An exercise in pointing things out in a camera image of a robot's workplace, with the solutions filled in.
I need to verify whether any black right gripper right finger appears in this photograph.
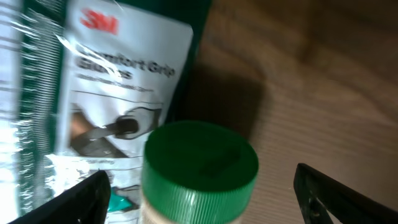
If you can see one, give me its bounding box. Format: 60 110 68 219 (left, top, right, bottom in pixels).
294 163 397 224

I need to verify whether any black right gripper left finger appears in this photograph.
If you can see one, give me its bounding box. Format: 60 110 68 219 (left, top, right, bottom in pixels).
10 170 111 224

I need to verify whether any green lid spice jar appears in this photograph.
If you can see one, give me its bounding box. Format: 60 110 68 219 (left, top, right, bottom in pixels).
139 121 259 223

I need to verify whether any white green packet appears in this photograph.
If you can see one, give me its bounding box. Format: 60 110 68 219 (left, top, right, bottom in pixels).
1 0 211 223

